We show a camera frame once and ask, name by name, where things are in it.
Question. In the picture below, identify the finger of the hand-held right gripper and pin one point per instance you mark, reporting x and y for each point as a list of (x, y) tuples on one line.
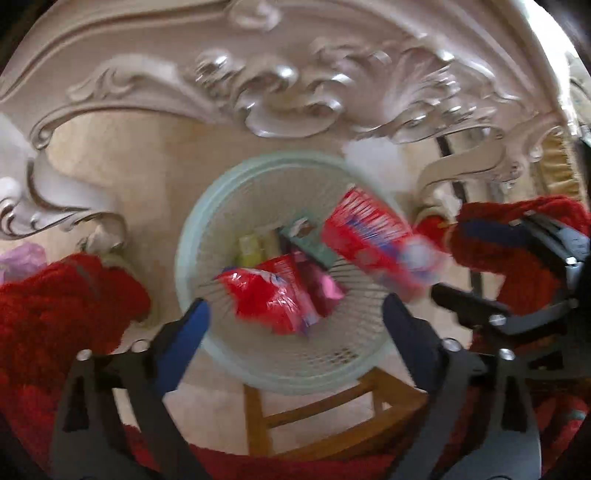
[(471, 307), (489, 228)]

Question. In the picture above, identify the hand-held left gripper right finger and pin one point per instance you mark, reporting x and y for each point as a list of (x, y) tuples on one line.
[(406, 332)]

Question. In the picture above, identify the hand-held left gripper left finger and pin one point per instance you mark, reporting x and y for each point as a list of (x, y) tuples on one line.
[(189, 332)]

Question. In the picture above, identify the red snack wrapper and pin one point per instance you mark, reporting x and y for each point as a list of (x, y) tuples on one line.
[(263, 300)]

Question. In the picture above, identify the pale green plastic basket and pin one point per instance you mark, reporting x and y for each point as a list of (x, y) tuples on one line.
[(323, 360)]

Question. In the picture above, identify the pink cardboard box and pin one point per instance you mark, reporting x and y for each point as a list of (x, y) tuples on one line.
[(325, 290)]

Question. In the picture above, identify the red and white box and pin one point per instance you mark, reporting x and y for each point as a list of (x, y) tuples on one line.
[(369, 240)]

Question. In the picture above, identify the green cardboard box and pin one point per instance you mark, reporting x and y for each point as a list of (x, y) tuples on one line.
[(251, 247)]

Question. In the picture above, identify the teal cartoon print box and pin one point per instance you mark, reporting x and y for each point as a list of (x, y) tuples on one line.
[(314, 247)]

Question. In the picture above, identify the wooden stool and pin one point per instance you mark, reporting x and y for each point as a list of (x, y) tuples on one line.
[(258, 415)]

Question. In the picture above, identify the white fuzzy object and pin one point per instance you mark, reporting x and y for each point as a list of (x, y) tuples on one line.
[(374, 161)]

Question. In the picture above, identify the person's left leg red fleece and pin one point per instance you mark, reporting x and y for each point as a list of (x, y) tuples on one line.
[(55, 323)]

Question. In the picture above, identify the purple plastic bag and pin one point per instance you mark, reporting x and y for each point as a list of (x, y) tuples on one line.
[(23, 258)]

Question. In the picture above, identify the ornate cream coffee table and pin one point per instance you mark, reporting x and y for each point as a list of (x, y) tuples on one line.
[(277, 92)]

